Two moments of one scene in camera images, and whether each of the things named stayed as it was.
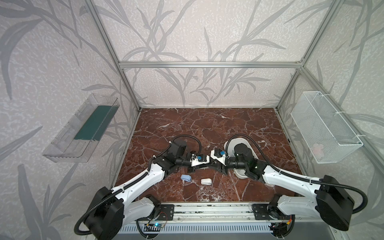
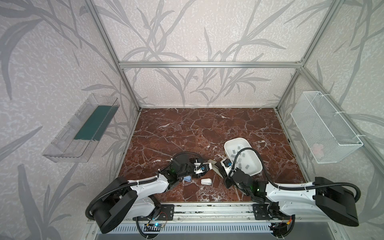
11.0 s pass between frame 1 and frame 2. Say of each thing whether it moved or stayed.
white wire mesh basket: stayed
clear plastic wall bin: stayed
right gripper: moved
